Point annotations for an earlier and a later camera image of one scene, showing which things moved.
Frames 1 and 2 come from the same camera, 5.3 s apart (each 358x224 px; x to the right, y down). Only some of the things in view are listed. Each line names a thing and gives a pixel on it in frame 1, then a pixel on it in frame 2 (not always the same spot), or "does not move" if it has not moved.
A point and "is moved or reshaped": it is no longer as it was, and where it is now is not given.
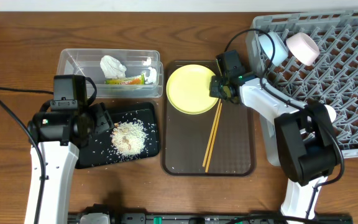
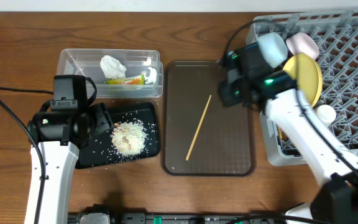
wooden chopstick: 212,132 -> 186,158
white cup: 332,112 does not move
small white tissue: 153,76 does not move
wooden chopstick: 214,139 is moved or reshaped
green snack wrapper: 140,79 does not move
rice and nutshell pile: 128,137 does not move
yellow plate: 188,89 -> 308,73
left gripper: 103,117 does not move
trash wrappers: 112,68 does not move
